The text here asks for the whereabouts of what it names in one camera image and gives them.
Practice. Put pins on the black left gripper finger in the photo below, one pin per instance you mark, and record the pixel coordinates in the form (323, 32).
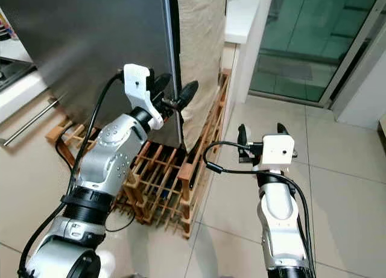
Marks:
(163, 86)
(189, 94)

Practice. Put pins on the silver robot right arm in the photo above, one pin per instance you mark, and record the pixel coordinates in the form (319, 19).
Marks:
(277, 211)

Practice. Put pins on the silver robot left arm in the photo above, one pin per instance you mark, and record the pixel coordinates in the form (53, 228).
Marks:
(108, 151)

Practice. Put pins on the wooden slatted rack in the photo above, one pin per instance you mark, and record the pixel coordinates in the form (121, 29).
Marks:
(163, 175)

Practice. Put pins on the white ledge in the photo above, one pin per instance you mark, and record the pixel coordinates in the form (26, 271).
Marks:
(241, 18)

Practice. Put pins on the green glass sliding door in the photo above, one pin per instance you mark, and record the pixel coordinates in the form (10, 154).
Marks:
(313, 37)

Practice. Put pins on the white kitchen counter cabinet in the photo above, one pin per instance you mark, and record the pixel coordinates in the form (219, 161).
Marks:
(24, 100)

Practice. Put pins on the steel gas stove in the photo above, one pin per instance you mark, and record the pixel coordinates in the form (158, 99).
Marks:
(15, 73)

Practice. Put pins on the small clear condiment bottle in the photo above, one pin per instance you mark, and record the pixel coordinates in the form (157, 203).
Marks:
(8, 28)

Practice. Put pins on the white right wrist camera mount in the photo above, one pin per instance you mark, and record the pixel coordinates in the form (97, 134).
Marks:
(277, 150)

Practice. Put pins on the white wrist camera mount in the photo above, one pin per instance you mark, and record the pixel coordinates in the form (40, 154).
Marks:
(277, 150)
(137, 85)

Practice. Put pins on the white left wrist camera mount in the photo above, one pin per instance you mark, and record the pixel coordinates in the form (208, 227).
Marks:
(137, 85)

